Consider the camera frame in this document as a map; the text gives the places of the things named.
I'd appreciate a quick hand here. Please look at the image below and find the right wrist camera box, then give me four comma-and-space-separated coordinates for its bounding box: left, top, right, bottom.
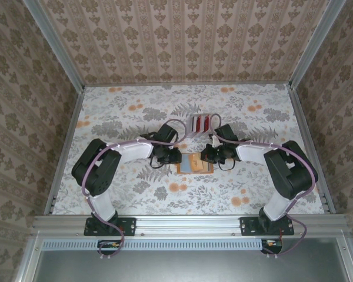
210, 124, 239, 146

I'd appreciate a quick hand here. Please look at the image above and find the aluminium end rail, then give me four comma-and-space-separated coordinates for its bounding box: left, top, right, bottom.
82, 80, 292, 88

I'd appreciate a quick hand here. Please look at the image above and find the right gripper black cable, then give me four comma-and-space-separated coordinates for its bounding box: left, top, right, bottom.
217, 158, 235, 172

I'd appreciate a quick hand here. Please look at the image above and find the tan credit card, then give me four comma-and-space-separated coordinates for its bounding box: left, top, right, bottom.
190, 153, 206, 172

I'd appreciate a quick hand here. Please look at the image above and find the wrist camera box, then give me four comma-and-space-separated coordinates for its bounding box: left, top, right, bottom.
157, 122, 179, 142
210, 124, 239, 146

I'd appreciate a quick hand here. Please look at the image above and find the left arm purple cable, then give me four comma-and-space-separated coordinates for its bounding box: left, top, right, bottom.
81, 119, 188, 260

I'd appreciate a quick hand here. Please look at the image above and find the red and silver card stack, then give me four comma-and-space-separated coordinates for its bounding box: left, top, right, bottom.
189, 113, 213, 138

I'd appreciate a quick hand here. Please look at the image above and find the small wired circuit board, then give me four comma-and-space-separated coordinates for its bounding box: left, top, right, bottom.
261, 239, 284, 255
97, 239, 122, 256

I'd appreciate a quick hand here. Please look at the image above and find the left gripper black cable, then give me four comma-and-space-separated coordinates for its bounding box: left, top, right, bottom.
149, 157, 165, 170

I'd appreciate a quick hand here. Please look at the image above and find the grey slotted cable duct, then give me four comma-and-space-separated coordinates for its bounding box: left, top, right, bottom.
42, 238, 265, 251

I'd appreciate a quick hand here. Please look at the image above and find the aluminium frame bar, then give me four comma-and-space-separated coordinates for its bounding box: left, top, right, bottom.
337, 231, 353, 282
14, 231, 44, 282

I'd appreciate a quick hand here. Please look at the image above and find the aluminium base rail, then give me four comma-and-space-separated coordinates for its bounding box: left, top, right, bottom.
31, 213, 347, 237

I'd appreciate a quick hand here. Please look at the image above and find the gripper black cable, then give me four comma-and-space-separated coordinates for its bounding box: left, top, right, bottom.
217, 158, 235, 172
149, 157, 165, 170

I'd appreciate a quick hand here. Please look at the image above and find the silver grey credit card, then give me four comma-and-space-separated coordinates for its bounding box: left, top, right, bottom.
180, 154, 192, 173

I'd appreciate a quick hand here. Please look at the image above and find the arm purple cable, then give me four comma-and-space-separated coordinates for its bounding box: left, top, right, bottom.
81, 119, 188, 260
208, 113, 319, 258

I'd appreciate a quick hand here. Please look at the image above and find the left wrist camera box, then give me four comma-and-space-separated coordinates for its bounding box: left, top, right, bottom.
157, 122, 179, 142

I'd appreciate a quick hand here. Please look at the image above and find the aluminium frame post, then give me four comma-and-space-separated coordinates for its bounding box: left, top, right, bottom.
22, 0, 86, 92
288, 0, 348, 89

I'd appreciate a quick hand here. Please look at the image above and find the aluminium side rail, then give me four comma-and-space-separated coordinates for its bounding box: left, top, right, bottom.
288, 84, 337, 214
44, 88, 85, 216

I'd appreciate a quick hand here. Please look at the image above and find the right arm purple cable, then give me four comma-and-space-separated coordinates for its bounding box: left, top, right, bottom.
208, 113, 319, 258

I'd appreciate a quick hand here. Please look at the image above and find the grey metal panel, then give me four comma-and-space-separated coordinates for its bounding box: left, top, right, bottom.
32, 237, 353, 282

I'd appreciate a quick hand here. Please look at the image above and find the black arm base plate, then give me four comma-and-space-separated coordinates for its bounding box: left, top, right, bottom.
239, 216, 295, 237
84, 216, 136, 237

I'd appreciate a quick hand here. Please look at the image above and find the orange card holder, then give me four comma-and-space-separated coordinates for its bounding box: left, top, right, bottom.
175, 152, 215, 175

